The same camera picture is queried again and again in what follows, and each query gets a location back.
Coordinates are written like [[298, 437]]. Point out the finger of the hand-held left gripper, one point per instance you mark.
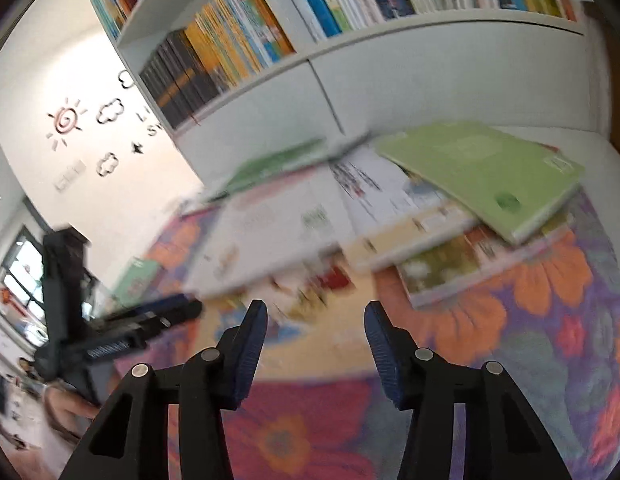
[[165, 303], [180, 313]]

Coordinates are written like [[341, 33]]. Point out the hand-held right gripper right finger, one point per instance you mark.
[[382, 355]]

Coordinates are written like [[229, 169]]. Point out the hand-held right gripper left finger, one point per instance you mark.
[[250, 355]]

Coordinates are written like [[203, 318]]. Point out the cream sailing ship book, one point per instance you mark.
[[310, 345]]

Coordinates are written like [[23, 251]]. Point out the white storybook with tan drawing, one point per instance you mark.
[[260, 230]]

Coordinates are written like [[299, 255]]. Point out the forest rabbit cover book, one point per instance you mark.
[[455, 265]]

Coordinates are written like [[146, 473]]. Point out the white book with black title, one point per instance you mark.
[[390, 200]]

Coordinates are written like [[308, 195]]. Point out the dark green book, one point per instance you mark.
[[275, 165]]

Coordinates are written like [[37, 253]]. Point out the light green book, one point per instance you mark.
[[470, 175]]

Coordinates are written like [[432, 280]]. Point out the person's left forearm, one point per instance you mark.
[[65, 407]]

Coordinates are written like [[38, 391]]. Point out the assorted cubby books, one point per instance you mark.
[[115, 0]]

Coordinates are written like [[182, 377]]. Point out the black framed window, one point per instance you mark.
[[30, 280]]

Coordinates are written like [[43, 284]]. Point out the cream yellow book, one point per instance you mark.
[[390, 252]]

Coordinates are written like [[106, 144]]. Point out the floral printed cloth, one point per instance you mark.
[[540, 335]]

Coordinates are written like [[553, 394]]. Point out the row of black volumes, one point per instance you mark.
[[180, 80]]

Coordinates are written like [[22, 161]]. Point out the white bookshelf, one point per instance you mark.
[[390, 85]]

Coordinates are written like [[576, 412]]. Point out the black wall sticker set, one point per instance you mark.
[[136, 148]]

